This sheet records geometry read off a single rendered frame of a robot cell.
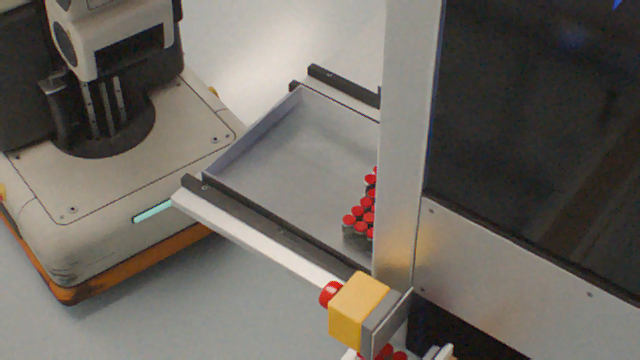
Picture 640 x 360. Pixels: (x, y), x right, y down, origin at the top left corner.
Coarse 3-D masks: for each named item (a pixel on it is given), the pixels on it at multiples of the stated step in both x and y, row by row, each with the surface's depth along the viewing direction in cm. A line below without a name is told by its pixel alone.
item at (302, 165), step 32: (288, 96) 172; (320, 96) 172; (256, 128) 168; (288, 128) 171; (320, 128) 171; (352, 128) 171; (224, 160) 164; (256, 160) 166; (288, 160) 166; (320, 160) 166; (352, 160) 166; (224, 192) 160; (256, 192) 161; (288, 192) 161; (320, 192) 161; (352, 192) 161; (288, 224) 153; (320, 224) 157; (352, 256) 152
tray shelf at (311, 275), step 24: (384, 24) 191; (360, 48) 186; (336, 72) 182; (360, 72) 182; (336, 96) 177; (192, 192) 162; (192, 216) 160; (216, 216) 158; (240, 240) 155; (264, 240) 155; (288, 264) 152; (312, 264) 152; (312, 288) 150
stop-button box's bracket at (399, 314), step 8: (408, 296) 131; (400, 304) 129; (408, 304) 132; (392, 312) 128; (400, 312) 131; (408, 312) 134; (384, 320) 127; (392, 320) 129; (400, 320) 132; (384, 328) 128; (392, 328) 131; (376, 336) 127; (384, 336) 130; (376, 344) 128; (384, 344) 131; (376, 352) 130
